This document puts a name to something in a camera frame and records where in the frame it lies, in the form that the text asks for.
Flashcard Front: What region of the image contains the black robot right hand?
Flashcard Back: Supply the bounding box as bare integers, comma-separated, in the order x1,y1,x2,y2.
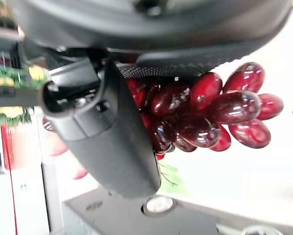
12,0,293,198

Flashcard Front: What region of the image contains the red grape bunch with leaf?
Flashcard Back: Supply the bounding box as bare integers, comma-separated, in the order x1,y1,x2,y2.
42,61,285,196

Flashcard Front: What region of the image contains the dark grey panel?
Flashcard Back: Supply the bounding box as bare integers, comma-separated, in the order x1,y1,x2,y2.
62,188,293,235

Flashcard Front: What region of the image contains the round silver knob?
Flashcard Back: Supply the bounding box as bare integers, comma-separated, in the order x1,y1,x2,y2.
142,195,177,216

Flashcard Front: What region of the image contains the red stand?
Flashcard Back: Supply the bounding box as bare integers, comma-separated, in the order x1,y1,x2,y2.
0,124,23,235

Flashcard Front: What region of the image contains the green plant with yellow flowers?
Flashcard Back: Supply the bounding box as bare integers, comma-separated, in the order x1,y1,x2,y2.
0,64,51,128

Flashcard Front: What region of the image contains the dark shelf rack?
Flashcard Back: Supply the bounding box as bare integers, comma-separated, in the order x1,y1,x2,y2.
0,14,49,108

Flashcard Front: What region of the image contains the round silver rim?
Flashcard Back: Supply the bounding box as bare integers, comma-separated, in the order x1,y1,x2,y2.
241,225,284,235

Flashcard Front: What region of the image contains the white post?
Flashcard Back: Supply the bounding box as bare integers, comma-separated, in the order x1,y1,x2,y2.
35,113,65,235

